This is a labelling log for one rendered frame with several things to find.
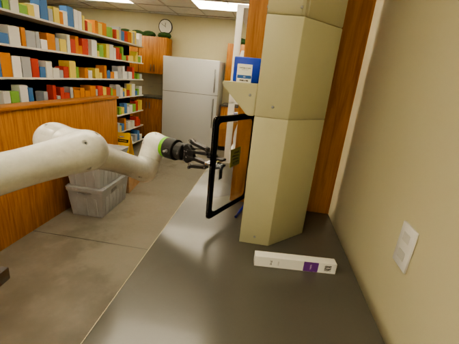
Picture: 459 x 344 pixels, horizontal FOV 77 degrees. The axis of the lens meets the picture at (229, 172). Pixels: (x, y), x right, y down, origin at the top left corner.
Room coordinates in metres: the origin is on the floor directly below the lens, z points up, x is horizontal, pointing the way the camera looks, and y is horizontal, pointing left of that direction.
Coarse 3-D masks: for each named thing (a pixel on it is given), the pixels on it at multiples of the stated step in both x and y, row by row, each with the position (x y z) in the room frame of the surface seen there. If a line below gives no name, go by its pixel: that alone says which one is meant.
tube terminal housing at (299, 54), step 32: (288, 32) 0.94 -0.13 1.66; (320, 32) 0.99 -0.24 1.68; (288, 64) 0.94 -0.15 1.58; (320, 64) 1.01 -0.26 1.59; (288, 96) 0.94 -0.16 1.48; (320, 96) 1.03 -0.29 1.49; (256, 128) 0.94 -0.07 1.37; (288, 128) 0.94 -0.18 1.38; (320, 128) 1.05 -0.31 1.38; (256, 160) 0.94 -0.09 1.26; (288, 160) 0.96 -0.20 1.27; (256, 192) 0.94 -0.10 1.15; (288, 192) 0.98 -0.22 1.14; (256, 224) 0.94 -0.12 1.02; (288, 224) 1.00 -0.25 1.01
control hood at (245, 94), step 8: (232, 88) 0.95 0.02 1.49; (240, 88) 0.95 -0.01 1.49; (248, 88) 0.95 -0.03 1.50; (256, 88) 0.95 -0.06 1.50; (232, 96) 0.96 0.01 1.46; (240, 96) 0.95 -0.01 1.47; (248, 96) 0.95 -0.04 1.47; (256, 96) 0.95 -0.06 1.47; (240, 104) 0.95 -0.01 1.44; (248, 104) 0.95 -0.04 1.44; (248, 112) 0.95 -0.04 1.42
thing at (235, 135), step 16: (224, 128) 1.05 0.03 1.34; (240, 128) 1.15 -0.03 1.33; (224, 144) 1.06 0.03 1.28; (240, 144) 1.16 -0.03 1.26; (224, 160) 1.07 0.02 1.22; (240, 160) 1.18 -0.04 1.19; (208, 176) 1.00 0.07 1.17; (224, 176) 1.08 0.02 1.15; (240, 176) 1.19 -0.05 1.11; (208, 192) 0.99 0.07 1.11; (224, 192) 1.09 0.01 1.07; (240, 192) 1.21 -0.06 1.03
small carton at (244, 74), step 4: (240, 64) 1.04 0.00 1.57; (244, 64) 1.04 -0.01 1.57; (248, 64) 1.04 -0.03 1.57; (240, 68) 1.04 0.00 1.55; (244, 68) 1.04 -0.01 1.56; (248, 68) 1.04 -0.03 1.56; (252, 68) 1.04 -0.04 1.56; (240, 72) 1.04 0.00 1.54; (244, 72) 1.04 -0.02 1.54; (248, 72) 1.04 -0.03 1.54; (236, 76) 1.06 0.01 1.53; (240, 76) 1.04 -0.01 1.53; (244, 76) 1.04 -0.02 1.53; (248, 76) 1.04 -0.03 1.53; (236, 80) 1.04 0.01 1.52; (240, 80) 1.04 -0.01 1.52; (244, 80) 1.04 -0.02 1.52; (248, 80) 1.04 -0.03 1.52
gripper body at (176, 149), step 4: (176, 144) 1.19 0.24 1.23; (180, 144) 1.18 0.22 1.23; (184, 144) 1.18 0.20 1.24; (188, 144) 1.17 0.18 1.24; (176, 148) 1.17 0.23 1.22; (180, 148) 1.17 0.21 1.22; (184, 148) 1.18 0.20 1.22; (188, 148) 1.17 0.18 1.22; (192, 148) 1.16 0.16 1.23; (172, 152) 1.18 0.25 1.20; (176, 152) 1.16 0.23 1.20; (180, 152) 1.17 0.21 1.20; (184, 152) 1.18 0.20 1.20; (176, 156) 1.17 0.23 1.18; (180, 156) 1.17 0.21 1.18; (184, 156) 1.17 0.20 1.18; (192, 156) 1.15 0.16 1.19; (184, 160) 1.17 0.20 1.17; (188, 160) 1.16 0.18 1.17; (192, 160) 1.17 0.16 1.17
